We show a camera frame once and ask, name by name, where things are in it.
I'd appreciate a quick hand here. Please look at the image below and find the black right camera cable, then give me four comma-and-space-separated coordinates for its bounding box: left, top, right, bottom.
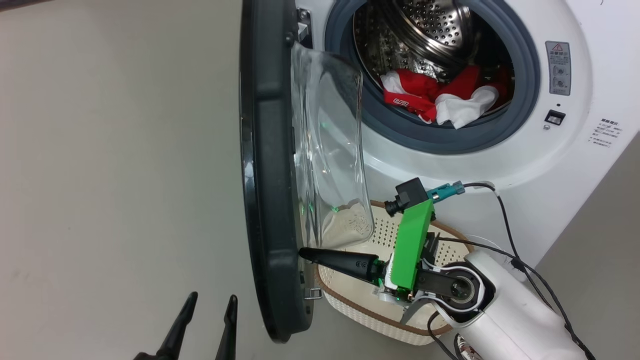
462, 182, 597, 360

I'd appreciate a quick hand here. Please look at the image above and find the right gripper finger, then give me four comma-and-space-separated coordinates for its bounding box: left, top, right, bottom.
299, 247, 383, 285

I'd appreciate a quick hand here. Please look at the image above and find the grey warning sticker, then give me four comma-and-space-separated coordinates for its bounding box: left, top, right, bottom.
545, 40, 572, 96

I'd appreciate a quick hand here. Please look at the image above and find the steel washing machine drum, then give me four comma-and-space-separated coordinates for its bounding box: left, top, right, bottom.
352, 0, 516, 126

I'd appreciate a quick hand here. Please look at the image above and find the teal right camera connector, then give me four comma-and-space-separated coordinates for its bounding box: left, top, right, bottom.
426, 180, 466, 202

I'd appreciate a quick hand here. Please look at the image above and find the white front-load washing machine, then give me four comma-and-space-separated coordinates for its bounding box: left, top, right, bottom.
295, 0, 640, 271

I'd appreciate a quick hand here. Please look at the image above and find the grey rubber door gasket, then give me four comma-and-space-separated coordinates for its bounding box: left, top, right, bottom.
324, 0, 542, 155

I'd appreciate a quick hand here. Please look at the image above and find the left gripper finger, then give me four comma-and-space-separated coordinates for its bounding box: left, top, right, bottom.
215, 294, 239, 360
133, 292, 199, 360

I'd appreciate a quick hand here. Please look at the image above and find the dark washing machine door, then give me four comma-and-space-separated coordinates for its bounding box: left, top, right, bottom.
239, 0, 376, 344

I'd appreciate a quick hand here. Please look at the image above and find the red and white garment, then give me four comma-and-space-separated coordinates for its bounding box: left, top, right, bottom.
381, 65, 513, 130

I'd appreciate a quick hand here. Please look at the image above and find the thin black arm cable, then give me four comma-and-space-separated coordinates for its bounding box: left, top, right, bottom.
434, 237, 518, 261

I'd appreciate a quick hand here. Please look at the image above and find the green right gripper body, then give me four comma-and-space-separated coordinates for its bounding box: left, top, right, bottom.
372, 199, 436, 304

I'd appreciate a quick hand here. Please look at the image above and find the cream perforated laundry basket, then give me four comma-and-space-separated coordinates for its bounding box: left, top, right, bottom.
315, 200, 476, 346

